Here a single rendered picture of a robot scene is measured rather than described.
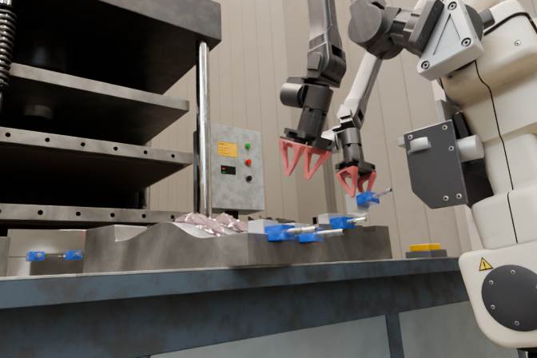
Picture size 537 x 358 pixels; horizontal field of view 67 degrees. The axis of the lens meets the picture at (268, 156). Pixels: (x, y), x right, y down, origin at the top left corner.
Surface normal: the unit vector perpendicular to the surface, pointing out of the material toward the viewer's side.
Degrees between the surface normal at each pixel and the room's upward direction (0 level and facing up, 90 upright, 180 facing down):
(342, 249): 90
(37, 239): 90
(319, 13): 90
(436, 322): 90
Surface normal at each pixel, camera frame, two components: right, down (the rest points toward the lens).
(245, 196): 0.60, -0.25
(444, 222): -0.71, -0.15
